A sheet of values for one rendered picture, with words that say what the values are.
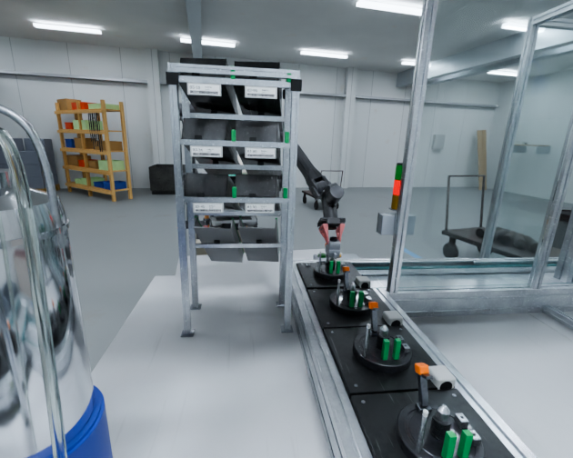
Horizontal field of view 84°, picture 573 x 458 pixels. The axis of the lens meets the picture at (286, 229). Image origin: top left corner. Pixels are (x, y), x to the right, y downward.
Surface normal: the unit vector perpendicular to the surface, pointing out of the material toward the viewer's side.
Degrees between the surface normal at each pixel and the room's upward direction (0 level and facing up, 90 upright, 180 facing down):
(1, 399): 90
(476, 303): 90
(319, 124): 90
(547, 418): 0
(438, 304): 90
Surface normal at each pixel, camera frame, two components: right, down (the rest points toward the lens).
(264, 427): 0.04, -0.96
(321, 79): 0.24, 0.27
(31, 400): 0.69, 0.22
